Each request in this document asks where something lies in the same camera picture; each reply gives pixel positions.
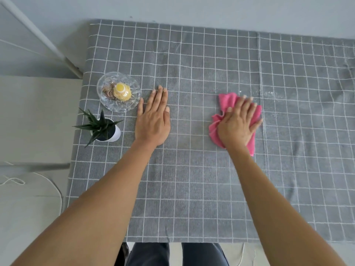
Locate person's left hand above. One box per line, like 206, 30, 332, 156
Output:
134, 85, 171, 149

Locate person's right hand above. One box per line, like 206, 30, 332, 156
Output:
217, 95, 263, 150

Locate pink cleaning cloth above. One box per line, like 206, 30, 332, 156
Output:
209, 93, 263, 157

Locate person's right forearm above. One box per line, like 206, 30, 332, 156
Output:
225, 145, 347, 266

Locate person's left forearm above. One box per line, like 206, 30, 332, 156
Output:
11, 139, 157, 266

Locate clear glass bowl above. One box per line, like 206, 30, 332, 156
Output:
97, 71, 142, 113

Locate yellow cupcake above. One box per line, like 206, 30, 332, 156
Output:
113, 82, 132, 102

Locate white powder spill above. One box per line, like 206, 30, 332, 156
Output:
259, 90, 283, 101

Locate brown striped shells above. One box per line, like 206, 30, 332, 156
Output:
102, 83, 116, 100

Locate green succulent in white pot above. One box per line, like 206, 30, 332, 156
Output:
72, 107, 124, 148

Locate grey checked tablecloth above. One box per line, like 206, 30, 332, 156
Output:
65, 19, 355, 243

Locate black shoe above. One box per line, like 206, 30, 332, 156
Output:
114, 242, 130, 266

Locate white cable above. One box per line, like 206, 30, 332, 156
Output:
0, 162, 65, 214
238, 242, 247, 266

